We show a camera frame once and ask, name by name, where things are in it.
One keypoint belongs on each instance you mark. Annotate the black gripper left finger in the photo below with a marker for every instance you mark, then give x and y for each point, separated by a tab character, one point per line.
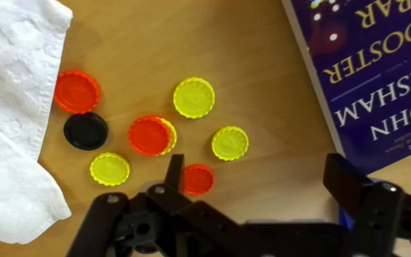
168	208

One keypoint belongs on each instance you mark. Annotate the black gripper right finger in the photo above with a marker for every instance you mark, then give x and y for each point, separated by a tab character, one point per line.
372	208

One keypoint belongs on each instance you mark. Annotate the yellow plastic disc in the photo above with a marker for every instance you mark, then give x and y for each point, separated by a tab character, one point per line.
173	135
109	168
195	97
231	142

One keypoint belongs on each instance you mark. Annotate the red plastic disc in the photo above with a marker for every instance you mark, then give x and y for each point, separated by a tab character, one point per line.
78	91
201	178
149	135

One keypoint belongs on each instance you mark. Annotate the black plastic disc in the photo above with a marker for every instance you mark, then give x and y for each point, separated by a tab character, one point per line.
86	130

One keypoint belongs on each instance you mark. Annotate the white towel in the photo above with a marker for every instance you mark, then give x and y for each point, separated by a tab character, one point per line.
11	94

